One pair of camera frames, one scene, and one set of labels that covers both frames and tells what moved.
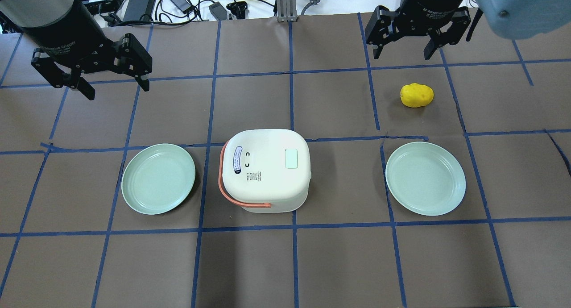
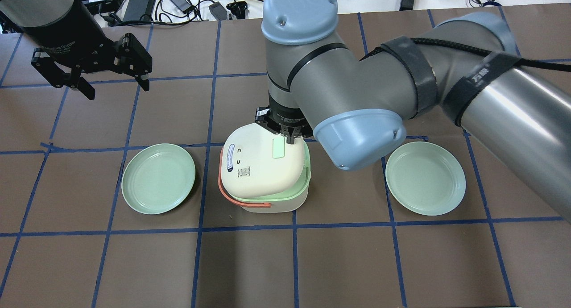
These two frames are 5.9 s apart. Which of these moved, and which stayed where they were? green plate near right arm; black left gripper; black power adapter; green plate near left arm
Moved: black left gripper
Stayed: green plate near right arm; green plate near left arm; black power adapter
